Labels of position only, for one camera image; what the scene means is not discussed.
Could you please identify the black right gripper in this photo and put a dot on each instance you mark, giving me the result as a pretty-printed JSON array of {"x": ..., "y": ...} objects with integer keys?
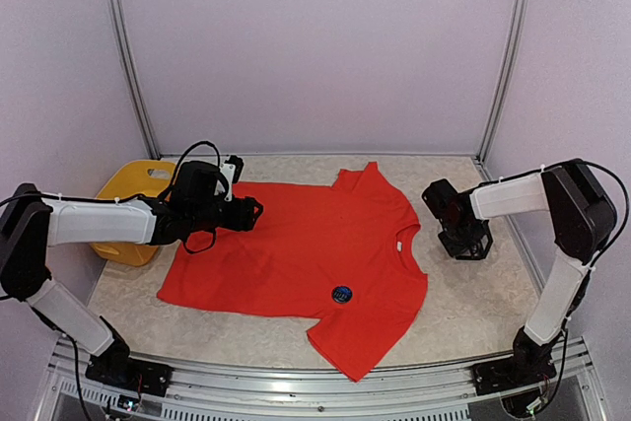
[{"x": 453, "y": 248}]

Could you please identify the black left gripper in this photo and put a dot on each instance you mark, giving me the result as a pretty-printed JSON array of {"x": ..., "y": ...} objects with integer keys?
[{"x": 243, "y": 217}]

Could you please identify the red t-shirt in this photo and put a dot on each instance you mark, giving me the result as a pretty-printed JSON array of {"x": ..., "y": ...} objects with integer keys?
[{"x": 357, "y": 232}]

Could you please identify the white round brooch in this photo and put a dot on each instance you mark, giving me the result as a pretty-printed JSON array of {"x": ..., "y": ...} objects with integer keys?
[{"x": 342, "y": 295}]

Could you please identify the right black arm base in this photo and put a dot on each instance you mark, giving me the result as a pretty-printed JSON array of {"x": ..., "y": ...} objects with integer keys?
[{"x": 512, "y": 371}]

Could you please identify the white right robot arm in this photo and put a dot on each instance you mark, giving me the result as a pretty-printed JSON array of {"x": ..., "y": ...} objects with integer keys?
[{"x": 584, "y": 222}]

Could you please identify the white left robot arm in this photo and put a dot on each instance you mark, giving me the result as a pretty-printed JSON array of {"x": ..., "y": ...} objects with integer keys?
[{"x": 198, "y": 198}]

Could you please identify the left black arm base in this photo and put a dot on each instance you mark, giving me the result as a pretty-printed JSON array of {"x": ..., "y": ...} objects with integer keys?
[{"x": 130, "y": 376}]

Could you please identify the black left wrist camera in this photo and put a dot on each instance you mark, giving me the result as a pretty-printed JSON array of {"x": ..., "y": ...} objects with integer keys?
[{"x": 230, "y": 173}]

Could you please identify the aluminium front rail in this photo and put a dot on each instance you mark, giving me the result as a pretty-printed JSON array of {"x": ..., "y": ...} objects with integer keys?
[{"x": 205, "y": 391}]

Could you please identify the right aluminium frame post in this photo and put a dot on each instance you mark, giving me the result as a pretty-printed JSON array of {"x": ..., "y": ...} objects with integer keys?
[{"x": 508, "y": 63}]

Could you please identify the aluminium frame post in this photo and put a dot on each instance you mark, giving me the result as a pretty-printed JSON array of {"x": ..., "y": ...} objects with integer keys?
[
  {"x": 131, "y": 77},
  {"x": 508, "y": 63}
]

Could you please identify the left aluminium frame post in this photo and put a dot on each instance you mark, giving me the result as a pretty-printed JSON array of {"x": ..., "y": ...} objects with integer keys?
[{"x": 131, "y": 77}]

